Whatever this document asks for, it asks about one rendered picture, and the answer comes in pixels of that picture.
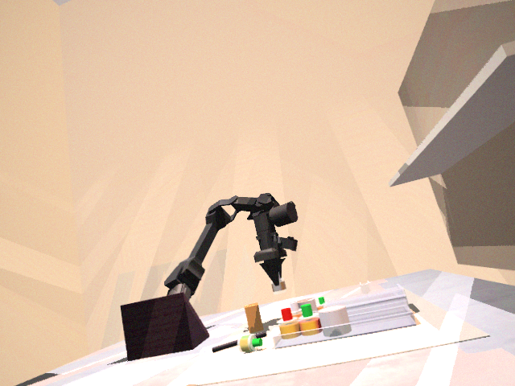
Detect dark grey rod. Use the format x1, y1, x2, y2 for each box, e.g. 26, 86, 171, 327
212, 331, 267, 352

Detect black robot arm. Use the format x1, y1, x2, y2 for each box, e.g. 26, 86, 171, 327
164, 193, 298, 301

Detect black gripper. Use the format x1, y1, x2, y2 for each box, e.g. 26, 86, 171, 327
253, 229, 287, 285

